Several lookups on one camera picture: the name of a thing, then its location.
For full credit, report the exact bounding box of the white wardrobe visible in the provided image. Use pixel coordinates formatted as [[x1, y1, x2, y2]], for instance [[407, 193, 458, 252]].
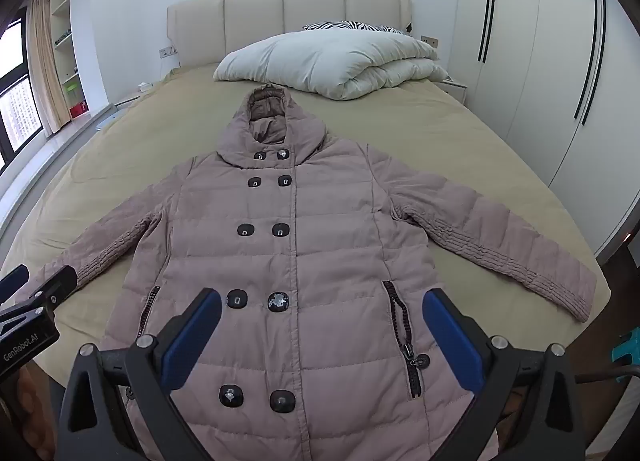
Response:
[[447, 0, 640, 262]]

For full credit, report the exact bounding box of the black framed window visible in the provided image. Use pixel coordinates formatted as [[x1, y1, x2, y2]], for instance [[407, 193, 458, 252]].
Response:
[[0, 16, 44, 172]]

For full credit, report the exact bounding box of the white folded duvet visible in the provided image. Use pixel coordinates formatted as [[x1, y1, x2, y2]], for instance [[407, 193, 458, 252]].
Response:
[[213, 31, 451, 102]]

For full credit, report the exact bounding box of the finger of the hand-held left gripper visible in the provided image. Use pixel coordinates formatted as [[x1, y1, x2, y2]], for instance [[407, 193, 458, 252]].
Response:
[[0, 264, 30, 303], [27, 265, 79, 314]]

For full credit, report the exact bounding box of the white wall shelf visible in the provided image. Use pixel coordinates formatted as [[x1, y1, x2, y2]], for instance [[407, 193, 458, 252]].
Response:
[[49, 0, 94, 122]]

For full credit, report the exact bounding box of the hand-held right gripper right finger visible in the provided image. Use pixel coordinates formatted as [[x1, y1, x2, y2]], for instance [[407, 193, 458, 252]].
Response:
[[421, 287, 586, 461]]

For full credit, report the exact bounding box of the bed with beige sheet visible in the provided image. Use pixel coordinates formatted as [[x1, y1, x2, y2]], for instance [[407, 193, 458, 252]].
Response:
[[0, 0, 612, 392]]

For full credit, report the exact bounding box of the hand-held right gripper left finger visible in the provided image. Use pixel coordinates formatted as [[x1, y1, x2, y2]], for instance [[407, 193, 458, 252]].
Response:
[[56, 287, 223, 461]]

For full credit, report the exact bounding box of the white nightstand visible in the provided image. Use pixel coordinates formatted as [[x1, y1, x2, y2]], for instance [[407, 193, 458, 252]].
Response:
[[434, 75, 469, 108]]

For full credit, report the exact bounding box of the beige curtain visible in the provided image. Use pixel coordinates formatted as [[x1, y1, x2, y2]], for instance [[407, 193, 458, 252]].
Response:
[[25, 0, 72, 136]]

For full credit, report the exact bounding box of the mauve hooded down jacket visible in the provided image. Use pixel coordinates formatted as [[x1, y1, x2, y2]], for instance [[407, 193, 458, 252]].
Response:
[[15, 83, 599, 461]]

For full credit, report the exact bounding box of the zebra print pillow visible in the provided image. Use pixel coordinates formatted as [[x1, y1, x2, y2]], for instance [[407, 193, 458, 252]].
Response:
[[302, 21, 409, 36]]

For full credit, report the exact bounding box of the teal plastic object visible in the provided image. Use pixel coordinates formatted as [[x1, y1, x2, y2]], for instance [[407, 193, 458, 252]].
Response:
[[611, 327, 640, 385]]

